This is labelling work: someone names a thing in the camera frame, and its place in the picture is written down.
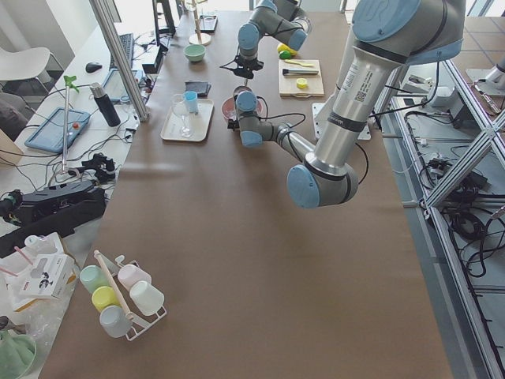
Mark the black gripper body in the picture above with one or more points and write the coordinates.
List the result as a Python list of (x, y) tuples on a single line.
[(245, 67), (233, 123)]

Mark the stainless steel ice scoop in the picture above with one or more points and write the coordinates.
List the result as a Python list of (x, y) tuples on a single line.
[(244, 87)]

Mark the pink bowl of ice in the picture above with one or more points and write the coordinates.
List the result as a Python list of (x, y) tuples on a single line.
[(229, 112)]

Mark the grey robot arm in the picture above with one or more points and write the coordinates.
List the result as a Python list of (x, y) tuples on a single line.
[(284, 21), (384, 35)]

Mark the light blue plastic cup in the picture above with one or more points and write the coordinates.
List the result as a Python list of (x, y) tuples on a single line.
[(191, 101)]

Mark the pink rack cup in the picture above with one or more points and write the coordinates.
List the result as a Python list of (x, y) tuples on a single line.
[(130, 274)]

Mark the white rack cup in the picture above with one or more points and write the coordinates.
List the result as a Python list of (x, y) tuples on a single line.
[(146, 297)]

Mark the pale green rack cup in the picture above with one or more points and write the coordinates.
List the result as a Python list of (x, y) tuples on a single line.
[(92, 278)]

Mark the yellow rack cup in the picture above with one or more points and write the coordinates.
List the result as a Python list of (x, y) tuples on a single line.
[(104, 296)]

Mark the grey blue rack cup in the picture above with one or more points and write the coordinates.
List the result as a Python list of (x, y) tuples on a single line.
[(114, 321)]

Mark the steel muddler black tip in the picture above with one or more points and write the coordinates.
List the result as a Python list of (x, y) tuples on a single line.
[(299, 72)]

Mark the green lime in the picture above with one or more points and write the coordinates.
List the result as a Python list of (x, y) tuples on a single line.
[(284, 55)]

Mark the lower yellow lemon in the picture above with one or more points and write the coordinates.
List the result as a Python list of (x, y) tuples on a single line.
[(282, 47)]

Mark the grey folded cloth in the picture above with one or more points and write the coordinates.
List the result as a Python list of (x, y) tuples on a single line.
[(201, 88)]

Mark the yellow plastic knife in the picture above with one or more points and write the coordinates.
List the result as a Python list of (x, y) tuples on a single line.
[(298, 63)]

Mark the pale green bowl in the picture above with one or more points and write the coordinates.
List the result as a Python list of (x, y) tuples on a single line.
[(195, 52)]

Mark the cream rabbit serving tray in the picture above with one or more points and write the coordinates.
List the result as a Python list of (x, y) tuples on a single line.
[(199, 124)]

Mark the bamboo cutting board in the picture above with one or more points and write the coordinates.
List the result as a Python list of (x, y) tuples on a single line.
[(288, 85)]

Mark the half lemon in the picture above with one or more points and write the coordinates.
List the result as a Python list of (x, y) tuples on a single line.
[(302, 83)]

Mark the wooden mug tree stand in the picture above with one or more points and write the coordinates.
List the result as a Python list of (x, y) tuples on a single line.
[(198, 37)]

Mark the clear wine glass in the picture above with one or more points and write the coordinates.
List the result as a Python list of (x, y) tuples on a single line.
[(180, 110)]

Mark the black water bottle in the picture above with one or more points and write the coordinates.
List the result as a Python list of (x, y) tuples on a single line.
[(105, 105)]

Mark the black computer mouse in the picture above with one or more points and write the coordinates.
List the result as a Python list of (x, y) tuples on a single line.
[(92, 67)]

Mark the blue tablet teach pendant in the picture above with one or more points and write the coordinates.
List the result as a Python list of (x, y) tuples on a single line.
[(48, 136)]

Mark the black equipment bag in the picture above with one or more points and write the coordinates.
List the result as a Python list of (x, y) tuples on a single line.
[(58, 209)]

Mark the white chair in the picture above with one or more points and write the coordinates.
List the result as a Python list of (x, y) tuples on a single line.
[(26, 65)]

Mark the white product box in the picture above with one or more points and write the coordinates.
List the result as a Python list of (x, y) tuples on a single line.
[(48, 276)]

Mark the black frame tray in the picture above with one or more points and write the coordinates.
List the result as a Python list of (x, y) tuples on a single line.
[(208, 23)]

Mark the aluminium frame post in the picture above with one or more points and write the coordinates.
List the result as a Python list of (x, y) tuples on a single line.
[(105, 21)]

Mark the white wire cup rack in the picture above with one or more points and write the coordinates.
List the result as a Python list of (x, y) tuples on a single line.
[(141, 323)]

